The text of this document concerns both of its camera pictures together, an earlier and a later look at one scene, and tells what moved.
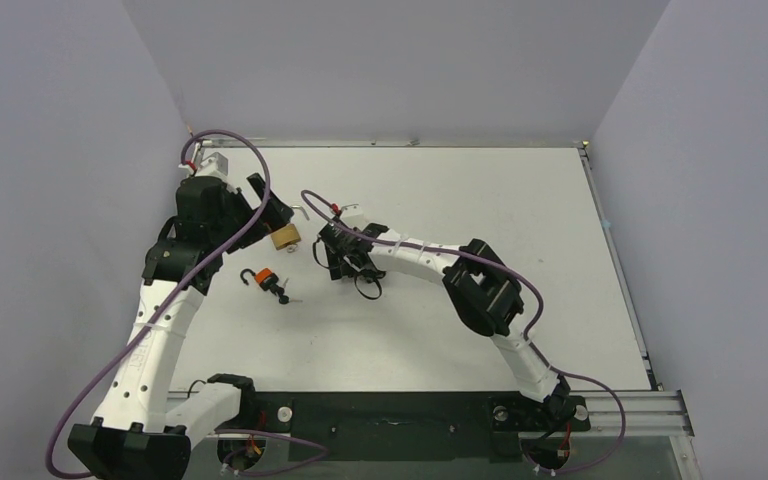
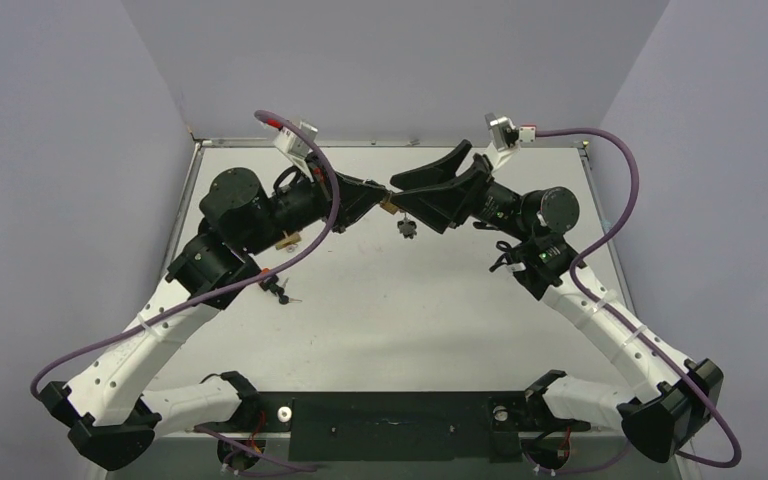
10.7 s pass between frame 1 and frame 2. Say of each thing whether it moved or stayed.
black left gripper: moved
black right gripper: moved
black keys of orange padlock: stayed
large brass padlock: stayed
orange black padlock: stayed
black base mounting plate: stayed
